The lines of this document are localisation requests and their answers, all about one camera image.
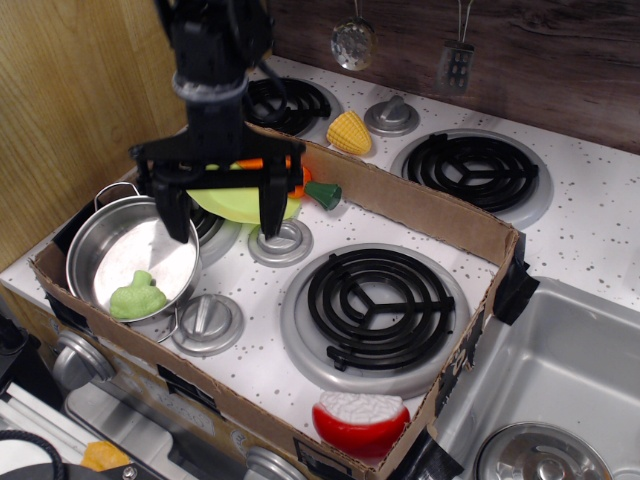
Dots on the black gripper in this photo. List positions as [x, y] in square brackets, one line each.
[217, 147]

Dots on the orange toy carrot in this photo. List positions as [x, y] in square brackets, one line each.
[327, 195]

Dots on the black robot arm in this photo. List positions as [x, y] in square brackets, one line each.
[215, 44]

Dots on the light green plastic plate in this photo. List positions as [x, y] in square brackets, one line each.
[241, 205]

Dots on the front left black burner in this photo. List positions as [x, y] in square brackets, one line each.
[210, 232]

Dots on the silver knob centre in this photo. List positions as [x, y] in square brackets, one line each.
[292, 245]

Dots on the silver metal pot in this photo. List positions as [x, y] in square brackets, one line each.
[124, 234]

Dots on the green toy vegetable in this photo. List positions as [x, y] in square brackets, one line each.
[140, 299]

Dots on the silver knob front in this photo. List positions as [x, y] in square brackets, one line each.
[208, 325]

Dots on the yellow toy corn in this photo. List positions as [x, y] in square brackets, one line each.
[349, 134]

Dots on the silver knob back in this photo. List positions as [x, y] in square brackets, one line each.
[392, 118]

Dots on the hanging slotted spoon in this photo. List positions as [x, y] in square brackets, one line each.
[354, 41]

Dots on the front right black burner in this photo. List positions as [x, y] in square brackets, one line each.
[373, 319]

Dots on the silver oven knob left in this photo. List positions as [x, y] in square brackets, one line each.
[79, 362]

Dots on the silver oven knob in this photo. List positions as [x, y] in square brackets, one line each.
[263, 464]
[79, 362]

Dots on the hanging metal spatula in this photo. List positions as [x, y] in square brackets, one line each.
[454, 68]

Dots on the red bowl of rice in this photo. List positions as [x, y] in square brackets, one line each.
[364, 426]

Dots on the cardboard fence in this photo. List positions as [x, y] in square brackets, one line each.
[252, 394]

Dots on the silver oven knob bottom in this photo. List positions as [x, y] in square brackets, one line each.
[263, 464]

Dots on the back right black burner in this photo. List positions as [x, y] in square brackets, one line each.
[489, 170]

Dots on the orange yellow toy piece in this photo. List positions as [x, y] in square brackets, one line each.
[102, 455]

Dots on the silver sink basin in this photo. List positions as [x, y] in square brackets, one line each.
[570, 360]

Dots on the silver pot lid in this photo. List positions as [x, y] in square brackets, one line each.
[529, 450]

